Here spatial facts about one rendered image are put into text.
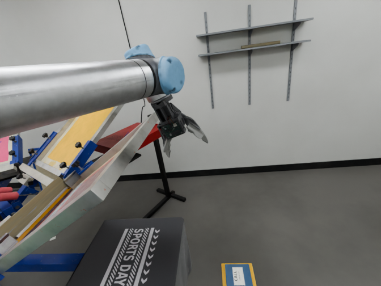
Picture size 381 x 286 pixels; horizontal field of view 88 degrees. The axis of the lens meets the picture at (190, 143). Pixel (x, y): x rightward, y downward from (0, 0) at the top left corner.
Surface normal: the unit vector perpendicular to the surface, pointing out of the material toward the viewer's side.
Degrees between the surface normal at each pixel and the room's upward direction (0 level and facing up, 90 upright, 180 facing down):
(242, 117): 90
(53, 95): 86
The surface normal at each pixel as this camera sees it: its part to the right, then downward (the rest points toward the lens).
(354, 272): -0.13, -0.90
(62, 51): -0.07, 0.43
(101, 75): 0.72, -0.28
